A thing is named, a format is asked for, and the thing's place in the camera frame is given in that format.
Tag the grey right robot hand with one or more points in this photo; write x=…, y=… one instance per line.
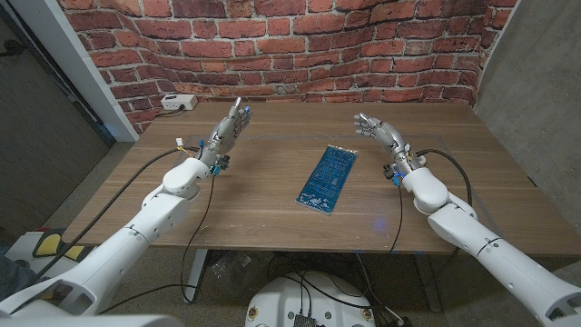
x=386, y=134

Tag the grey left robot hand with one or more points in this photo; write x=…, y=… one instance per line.
x=223, y=131

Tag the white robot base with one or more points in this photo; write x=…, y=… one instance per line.
x=281, y=300

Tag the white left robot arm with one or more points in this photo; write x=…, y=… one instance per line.
x=174, y=179

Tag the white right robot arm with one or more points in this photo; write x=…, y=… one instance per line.
x=429, y=191

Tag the white tape roll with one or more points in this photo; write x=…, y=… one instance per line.
x=422, y=160

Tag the white power strip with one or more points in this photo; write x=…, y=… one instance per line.
x=178, y=102

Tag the brick print backdrop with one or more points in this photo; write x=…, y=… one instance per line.
x=290, y=45

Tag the clear plastic bag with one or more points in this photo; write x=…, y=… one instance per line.
x=236, y=270

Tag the white table leg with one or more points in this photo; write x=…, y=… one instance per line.
x=196, y=272

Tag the grey table leg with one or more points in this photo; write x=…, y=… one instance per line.
x=426, y=281

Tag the black box on base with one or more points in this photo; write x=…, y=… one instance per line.
x=306, y=321

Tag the white board with yellow shapes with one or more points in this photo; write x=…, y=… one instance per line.
x=50, y=243

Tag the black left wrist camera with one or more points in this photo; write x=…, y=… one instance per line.
x=221, y=162

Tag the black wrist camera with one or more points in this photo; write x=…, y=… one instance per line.
x=392, y=175
x=221, y=162

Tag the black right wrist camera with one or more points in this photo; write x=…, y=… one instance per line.
x=392, y=175

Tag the white door frame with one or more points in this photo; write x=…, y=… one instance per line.
x=68, y=59

